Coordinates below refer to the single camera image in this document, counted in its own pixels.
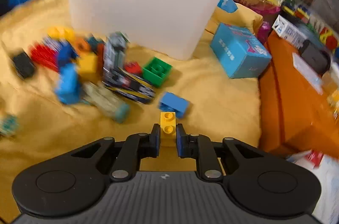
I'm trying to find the light blue cardboard box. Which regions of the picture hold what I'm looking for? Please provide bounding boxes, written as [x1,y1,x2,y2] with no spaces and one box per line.
[210,23,272,79]

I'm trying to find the small black toy car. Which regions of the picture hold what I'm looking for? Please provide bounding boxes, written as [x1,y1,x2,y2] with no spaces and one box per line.
[11,51,36,79]

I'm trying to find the large yellow toy brick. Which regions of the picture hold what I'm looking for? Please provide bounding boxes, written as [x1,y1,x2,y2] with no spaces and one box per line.
[76,53,98,75]

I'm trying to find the white blue small carton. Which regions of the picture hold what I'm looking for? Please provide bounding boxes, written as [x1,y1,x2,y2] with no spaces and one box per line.
[272,14,307,48]

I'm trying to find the red toy brick plate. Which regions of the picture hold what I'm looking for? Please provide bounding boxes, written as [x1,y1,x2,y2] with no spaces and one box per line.
[29,44,59,72]

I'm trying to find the black device on box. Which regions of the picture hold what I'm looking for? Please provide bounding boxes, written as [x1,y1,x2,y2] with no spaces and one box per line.
[298,40,330,77]

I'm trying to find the tall blue toy brick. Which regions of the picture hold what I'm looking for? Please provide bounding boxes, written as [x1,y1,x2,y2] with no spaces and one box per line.
[55,63,81,105]

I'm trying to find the orange box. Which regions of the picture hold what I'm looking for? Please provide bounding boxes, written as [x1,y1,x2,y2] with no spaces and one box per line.
[258,32,338,158]

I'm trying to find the small yellow toy brick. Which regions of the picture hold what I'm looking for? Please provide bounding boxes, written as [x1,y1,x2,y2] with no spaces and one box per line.
[160,112,176,140]

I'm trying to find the yellow cloth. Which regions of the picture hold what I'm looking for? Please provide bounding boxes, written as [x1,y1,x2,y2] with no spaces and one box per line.
[1,0,261,222]

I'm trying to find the white translucent plastic bin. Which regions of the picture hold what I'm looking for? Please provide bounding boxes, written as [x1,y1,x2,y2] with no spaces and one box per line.
[61,0,234,61]

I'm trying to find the green square toy brick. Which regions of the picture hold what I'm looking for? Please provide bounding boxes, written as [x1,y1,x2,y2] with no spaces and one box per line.
[143,57,172,87]

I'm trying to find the black yellow toy race car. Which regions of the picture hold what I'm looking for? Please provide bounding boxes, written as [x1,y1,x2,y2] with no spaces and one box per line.
[102,67,155,104]

